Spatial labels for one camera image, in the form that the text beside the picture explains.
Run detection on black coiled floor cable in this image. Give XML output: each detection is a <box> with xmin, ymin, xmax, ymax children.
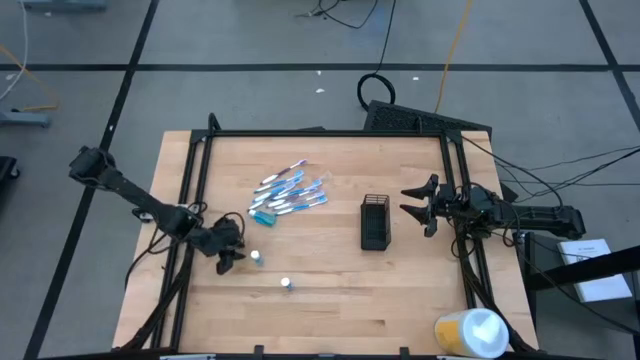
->
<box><xmin>356</xmin><ymin>0</ymin><xmax>399</xmax><ymax>112</ymax></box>

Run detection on black floor object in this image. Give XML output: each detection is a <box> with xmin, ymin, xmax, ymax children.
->
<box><xmin>0</xmin><ymin>155</ymin><xmax>21</xmax><ymax>196</ymax></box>

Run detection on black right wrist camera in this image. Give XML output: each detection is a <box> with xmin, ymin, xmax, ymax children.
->
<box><xmin>465</xmin><ymin>185</ymin><xmax>495</xmax><ymax>210</ymax></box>

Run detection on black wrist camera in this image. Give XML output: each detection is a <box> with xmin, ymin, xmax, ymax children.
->
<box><xmin>214</xmin><ymin>215</ymin><xmax>245</xmax><ymax>236</ymax></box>
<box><xmin>465</xmin><ymin>185</ymin><xmax>495</xmax><ymax>210</ymax></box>

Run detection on black mesh computer case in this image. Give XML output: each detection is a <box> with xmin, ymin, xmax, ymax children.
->
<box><xmin>363</xmin><ymin>99</ymin><xmax>494</xmax><ymax>140</ymax></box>

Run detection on black aluminium table frame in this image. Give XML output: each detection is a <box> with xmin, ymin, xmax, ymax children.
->
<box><xmin>117</xmin><ymin>112</ymin><xmax>539</xmax><ymax>360</ymax></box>

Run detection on yellow canister white lid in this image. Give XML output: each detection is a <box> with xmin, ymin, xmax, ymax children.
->
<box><xmin>433</xmin><ymin>307</ymin><xmax>510</xmax><ymax>360</ymax></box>

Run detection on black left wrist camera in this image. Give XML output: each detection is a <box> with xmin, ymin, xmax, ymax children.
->
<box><xmin>214</xmin><ymin>215</ymin><xmax>245</xmax><ymax>236</ymax></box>

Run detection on black side stand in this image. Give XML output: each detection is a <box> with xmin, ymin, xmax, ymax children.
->
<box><xmin>514</xmin><ymin>232</ymin><xmax>640</xmax><ymax>360</ymax></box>

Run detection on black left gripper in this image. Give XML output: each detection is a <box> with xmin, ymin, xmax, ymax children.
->
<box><xmin>192</xmin><ymin>225</ymin><xmax>247</xmax><ymax>276</ymax></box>

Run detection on black floor cable bundle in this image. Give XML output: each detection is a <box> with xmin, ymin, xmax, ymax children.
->
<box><xmin>294</xmin><ymin>0</ymin><xmax>381</xmax><ymax>30</ymax></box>

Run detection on grey table foot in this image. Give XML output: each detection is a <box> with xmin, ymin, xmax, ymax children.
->
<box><xmin>19</xmin><ymin>0</ymin><xmax>109</xmax><ymax>12</ymax></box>
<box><xmin>0</xmin><ymin>110</ymin><xmax>51</xmax><ymax>129</ymax></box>

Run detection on black wire mesh caddy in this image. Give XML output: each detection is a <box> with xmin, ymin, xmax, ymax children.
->
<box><xmin>360</xmin><ymin>193</ymin><xmax>393</xmax><ymax>252</ymax></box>

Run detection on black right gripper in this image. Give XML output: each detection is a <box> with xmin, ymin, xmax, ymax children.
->
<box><xmin>398</xmin><ymin>173</ymin><xmax>469</xmax><ymax>239</ymax></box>

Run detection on thin yellow floor cable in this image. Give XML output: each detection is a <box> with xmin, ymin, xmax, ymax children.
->
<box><xmin>0</xmin><ymin>44</ymin><xmax>61</xmax><ymax>113</ymax></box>

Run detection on white booklet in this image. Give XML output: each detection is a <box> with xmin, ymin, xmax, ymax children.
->
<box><xmin>557</xmin><ymin>238</ymin><xmax>634</xmax><ymax>304</ymax></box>

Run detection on white floor cable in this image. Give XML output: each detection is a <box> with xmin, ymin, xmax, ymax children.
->
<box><xmin>0</xmin><ymin>0</ymin><xmax>29</xmax><ymax>101</ymax></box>

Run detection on black left base cable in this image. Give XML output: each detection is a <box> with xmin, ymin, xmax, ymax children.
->
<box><xmin>123</xmin><ymin>232</ymin><xmax>169</xmax><ymax>291</ymax></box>

